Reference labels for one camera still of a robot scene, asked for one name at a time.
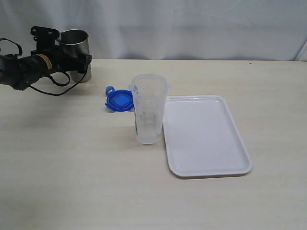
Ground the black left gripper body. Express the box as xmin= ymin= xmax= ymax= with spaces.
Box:
xmin=30 ymin=26 xmax=82 ymax=73

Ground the stainless steel tumbler cup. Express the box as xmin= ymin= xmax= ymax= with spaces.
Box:
xmin=59 ymin=29 xmax=92 ymax=83

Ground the blue plastic lid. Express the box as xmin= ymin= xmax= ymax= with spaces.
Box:
xmin=105 ymin=86 xmax=134 ymax=112

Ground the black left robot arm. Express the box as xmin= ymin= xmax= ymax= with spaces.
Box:
xmin=0 ymin=26 xmax=92 ymax=91

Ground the clear plastic tall container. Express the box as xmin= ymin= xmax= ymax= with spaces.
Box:
xmin=128 ymin=73 xmax=170 ymax=145

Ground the white rectangular plastic tray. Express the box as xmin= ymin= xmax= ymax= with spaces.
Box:
xmin=163 ymin=95 xmax=252 ymax=179

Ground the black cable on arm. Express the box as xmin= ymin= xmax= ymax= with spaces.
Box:
xmin=0 ymin=38 xmax=87 ymax=96

